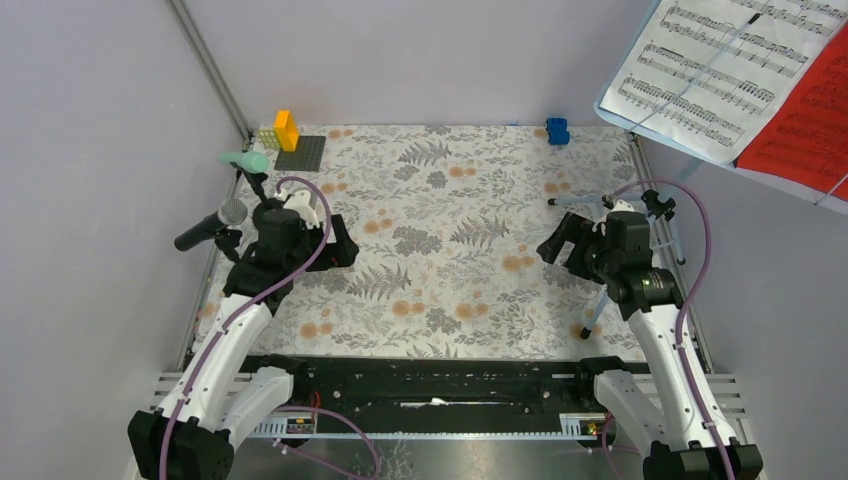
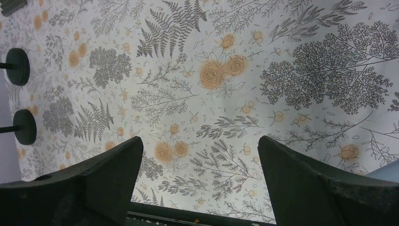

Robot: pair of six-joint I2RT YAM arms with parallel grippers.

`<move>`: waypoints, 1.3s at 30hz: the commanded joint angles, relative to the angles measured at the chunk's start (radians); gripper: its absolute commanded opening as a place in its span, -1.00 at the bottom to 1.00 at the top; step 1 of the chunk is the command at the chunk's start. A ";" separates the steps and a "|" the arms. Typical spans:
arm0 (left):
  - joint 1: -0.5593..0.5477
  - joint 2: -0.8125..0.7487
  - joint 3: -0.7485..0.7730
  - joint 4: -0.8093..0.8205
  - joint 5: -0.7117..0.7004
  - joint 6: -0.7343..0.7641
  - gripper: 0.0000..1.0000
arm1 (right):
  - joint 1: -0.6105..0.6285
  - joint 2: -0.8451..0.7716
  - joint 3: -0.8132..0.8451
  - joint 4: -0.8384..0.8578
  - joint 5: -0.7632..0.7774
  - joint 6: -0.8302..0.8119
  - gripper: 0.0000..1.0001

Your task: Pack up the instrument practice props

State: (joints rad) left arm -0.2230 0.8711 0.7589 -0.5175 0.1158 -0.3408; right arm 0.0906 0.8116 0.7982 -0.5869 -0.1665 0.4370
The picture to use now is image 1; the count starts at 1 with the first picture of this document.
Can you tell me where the red sheet music page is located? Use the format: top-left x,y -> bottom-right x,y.
736,28 -> 847,200

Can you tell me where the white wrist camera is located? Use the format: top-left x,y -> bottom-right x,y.
592,199 -> 636,235
275,188 -> 320,229

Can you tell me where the floral patterned table mat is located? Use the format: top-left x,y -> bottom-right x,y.
250,125 -> 645,362

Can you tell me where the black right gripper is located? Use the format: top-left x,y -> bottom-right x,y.
535,211 -> 618,286

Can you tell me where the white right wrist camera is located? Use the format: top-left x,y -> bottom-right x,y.
592,199 -> 636,235

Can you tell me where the mint green microphone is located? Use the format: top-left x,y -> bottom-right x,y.
218,151 -> 270,174

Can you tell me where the black near microphone stand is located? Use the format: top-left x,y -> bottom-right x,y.
213,228 -> 243,264

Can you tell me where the black silver microphone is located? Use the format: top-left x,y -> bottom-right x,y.
173,198 -> 248,252

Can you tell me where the blue toy brick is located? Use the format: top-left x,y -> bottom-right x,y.
545,117 -> 571,146

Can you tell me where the black microphone stand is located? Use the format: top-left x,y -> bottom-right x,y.
236,167 -> 284,220
213,228 -> 243,264

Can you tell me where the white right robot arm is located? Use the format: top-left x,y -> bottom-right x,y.
537,210 -> 763,479

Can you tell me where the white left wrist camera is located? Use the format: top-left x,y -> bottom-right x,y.
275,188 -> 320,229

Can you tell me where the white sheet music page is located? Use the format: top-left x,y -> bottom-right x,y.
596,0 -> 847,165

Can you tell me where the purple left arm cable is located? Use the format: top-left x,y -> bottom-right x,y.
156,176 -> 333,480

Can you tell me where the black far microphone stand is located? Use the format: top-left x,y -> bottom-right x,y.
236,167 -> 284,220

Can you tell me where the light blue music stand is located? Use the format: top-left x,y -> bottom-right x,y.
548,0 -> 847,340

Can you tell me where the dark grey brick baseplate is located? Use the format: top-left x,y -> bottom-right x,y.
274,135 -> 327,172

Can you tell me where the pale green toy brick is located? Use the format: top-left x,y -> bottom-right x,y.
256,128 -> 281,150

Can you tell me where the orange toy brick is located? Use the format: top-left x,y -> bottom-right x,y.
272,110 -> 300,152

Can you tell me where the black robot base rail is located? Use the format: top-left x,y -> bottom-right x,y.
231,354 -> 647,439

